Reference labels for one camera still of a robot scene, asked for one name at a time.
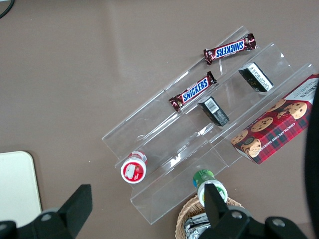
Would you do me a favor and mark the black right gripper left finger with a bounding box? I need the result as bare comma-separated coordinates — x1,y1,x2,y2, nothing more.
17,184,93,239

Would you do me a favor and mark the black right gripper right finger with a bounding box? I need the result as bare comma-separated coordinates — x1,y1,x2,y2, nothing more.
198,184,265,239

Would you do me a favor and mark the red yoghurt cup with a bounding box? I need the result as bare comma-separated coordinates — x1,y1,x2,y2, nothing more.
120,150,148,184

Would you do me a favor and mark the clear acrylic step stand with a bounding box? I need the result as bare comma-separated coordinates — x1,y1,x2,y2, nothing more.
163,25,319,170
101,89,226,226

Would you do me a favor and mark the green yoghurt cup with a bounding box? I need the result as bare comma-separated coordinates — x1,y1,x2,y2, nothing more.
192,169,228,208

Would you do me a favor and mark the brown snickers bar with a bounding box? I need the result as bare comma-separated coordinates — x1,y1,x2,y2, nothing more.
168,70,218,113
203,33,258,66

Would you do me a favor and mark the black looped table cable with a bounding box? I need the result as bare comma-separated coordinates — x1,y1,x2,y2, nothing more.
0,0,15,19

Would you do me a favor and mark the cream plastic serving tray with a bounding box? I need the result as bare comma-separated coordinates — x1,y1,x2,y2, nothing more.
0,150,42,228

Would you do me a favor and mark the light tan wicker basket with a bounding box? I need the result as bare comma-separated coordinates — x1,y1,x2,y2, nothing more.
175,195,246,239

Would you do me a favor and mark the silver foil pack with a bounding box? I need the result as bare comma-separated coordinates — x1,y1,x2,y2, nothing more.
183,215,213,239

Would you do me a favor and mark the small black box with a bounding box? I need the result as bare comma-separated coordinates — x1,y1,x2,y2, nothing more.
197,95,230,127
238,62,275,94

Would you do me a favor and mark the red tartan cookie box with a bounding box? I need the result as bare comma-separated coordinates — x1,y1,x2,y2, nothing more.
230,73,319,166

